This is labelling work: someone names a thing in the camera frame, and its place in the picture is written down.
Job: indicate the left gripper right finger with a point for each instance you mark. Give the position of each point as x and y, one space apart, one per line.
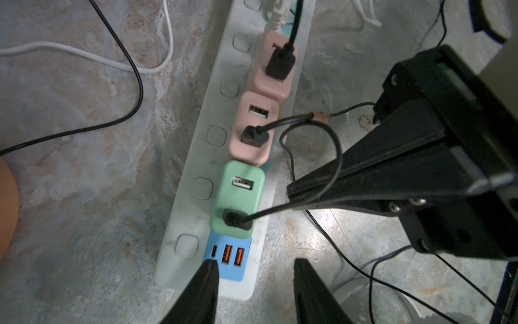
313 301

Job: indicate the pink usb charger adapter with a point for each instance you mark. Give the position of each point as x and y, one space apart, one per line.
261 83

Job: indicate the black usb cable blue fan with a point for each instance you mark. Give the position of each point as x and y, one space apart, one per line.
283 59

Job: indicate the black cable white fan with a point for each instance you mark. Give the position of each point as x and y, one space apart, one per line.
318 185

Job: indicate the black usb cable orange fan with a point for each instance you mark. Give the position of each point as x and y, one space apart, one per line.
51 96

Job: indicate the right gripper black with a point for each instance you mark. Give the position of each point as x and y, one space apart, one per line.
444 156

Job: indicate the dark blue small fan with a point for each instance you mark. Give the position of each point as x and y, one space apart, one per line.
480 22

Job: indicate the white cable round fan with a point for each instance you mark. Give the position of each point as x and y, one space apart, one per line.
25 48

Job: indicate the small orange desk fan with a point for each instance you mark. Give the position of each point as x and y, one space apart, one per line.
9 207

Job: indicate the white multicolour power strip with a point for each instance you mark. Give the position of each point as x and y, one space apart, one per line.
189 239

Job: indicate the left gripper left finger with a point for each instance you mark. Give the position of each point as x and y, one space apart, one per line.
198 302

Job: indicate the green usb charger adapter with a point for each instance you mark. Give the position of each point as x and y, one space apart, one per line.
240 192

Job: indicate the small white desk fan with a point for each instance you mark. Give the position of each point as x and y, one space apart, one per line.
379 305

